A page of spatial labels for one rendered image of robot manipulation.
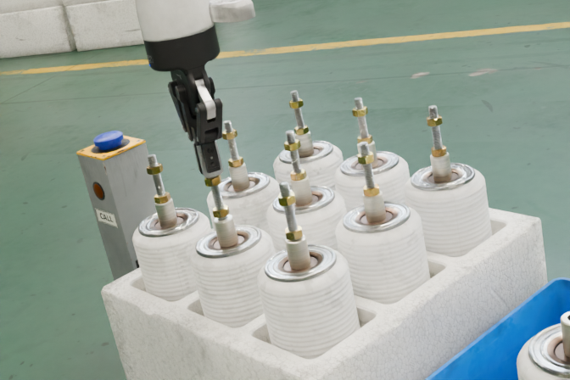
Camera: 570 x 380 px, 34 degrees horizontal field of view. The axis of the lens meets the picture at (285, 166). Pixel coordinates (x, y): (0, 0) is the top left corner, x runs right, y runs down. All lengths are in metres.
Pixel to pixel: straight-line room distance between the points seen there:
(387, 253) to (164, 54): 0.31
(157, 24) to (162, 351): 0.40
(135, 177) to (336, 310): 0.43
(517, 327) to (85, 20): 2.84
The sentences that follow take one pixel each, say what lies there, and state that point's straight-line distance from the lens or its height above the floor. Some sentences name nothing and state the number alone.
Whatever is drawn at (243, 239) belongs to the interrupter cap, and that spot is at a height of 0.25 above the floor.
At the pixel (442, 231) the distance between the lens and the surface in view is 1.09.
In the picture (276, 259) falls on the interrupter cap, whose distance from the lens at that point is 0.98.
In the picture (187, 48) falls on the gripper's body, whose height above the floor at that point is 0.48.
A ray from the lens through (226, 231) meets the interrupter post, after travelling 1.03.
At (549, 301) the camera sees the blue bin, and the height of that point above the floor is 0.10.
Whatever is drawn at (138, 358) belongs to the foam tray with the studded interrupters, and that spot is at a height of 0.09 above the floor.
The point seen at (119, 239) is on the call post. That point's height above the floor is 0.19.
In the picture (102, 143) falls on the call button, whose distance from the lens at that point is 1.26.
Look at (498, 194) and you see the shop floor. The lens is 1.67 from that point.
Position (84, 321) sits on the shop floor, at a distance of 1.54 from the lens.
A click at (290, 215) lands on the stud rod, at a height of 0.31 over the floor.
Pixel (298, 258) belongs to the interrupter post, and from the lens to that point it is 0.94.
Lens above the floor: 0.67
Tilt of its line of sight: 20 degrees down
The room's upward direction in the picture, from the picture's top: 12 degrees counter-clockwise
